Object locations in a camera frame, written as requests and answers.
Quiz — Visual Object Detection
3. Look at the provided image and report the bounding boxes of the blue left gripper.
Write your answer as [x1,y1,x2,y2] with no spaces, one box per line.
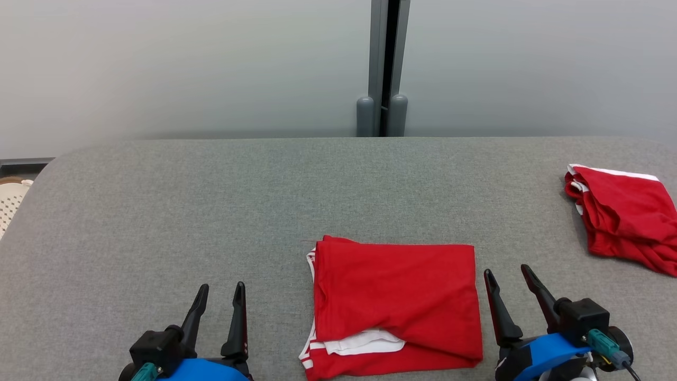
[159,282,253,381]

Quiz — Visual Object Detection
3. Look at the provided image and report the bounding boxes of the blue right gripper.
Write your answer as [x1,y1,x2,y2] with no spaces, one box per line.
[483,264,596,381]

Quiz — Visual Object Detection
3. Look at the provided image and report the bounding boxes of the red basketball jersey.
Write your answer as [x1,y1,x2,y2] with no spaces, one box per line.
[299,235,483,381]

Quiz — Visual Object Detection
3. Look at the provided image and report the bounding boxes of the red white basketball shorts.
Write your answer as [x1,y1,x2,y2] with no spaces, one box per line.
[564,164,677,278]

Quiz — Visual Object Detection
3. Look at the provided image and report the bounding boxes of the white laundry basket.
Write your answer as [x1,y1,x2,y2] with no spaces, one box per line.
[0,177,34,240]

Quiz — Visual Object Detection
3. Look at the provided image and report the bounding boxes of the teal right cable connector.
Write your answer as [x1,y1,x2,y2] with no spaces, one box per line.
[586,329,633,370]

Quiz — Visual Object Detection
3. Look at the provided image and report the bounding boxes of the teal cable connector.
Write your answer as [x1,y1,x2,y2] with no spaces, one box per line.
[130,362,162,381]
[586,329,633,370]

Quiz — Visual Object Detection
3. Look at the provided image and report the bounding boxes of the teal left cable connector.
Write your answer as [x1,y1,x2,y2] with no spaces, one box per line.
[130,362,162,381]

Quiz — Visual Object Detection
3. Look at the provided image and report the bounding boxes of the grey partition post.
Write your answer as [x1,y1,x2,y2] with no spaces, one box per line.
[389,0,411,137]
[356,0,383,137]

